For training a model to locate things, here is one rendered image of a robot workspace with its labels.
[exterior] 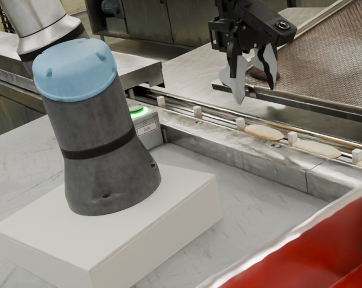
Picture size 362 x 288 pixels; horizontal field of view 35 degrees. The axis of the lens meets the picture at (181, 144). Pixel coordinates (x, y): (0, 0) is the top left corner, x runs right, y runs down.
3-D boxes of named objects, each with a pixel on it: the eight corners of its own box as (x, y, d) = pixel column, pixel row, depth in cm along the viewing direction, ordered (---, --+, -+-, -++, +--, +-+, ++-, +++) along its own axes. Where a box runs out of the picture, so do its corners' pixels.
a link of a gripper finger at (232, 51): (241, 78, 105) (247, 30, 104) (248, 79, 104) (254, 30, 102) (222, 77, 102) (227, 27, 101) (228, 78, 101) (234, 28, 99)
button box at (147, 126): (121, 162, 126) (109, 115, 122) (151, 148, 130) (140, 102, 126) (141, 171, 120) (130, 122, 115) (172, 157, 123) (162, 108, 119)
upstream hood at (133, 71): (-41, 59, 238) (-48, 38, 235) (0, 47, 247) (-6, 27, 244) (107, 111, 141) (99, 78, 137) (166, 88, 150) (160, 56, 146)
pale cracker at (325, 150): (287, 148, 102) (286, 142, 102) (301, 140, 104) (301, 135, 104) (332, 162, 94) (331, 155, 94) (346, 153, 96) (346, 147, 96)
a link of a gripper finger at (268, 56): (264, 77, 114) (247, 38, 110) (286, 81, 110) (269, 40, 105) (254, 87, 113) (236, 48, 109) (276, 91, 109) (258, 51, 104)
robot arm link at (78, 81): (62, 160, 80) (29, 68, 75) (52, 132, 93) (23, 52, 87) (143, 131, 83) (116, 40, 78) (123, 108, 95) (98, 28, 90)
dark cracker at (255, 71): (245, 74, 131) (244, 69, 131) (258, 67, 132) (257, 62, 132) (270, 83, 123) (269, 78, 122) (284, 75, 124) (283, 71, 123)
